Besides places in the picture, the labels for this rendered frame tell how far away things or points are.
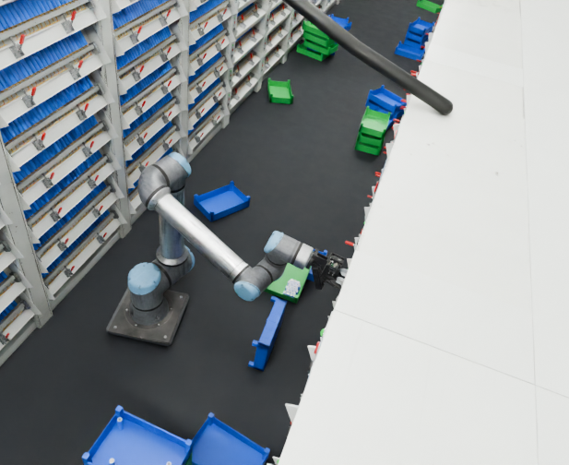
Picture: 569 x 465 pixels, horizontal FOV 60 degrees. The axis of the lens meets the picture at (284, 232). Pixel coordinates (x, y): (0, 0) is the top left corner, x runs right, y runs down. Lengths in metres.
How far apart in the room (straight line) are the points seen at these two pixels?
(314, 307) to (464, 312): 2.22
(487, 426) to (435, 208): 0.29
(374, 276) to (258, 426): 1.85
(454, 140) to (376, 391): 0.48
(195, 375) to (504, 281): 1.98
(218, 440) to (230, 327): 0.59
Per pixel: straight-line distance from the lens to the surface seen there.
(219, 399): 2.39
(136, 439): 1.97
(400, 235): 0.61
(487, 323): 0.56
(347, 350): 0.48
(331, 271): 1.79
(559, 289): 0.65
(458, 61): 1.13
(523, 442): 0.50
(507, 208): 0.73
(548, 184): 0.82
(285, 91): 4.64
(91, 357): 2.54
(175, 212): 1.89
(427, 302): 0.54
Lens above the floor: 2.12
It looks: 43 degrees down
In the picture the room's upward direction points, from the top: 11 degrees clockwise
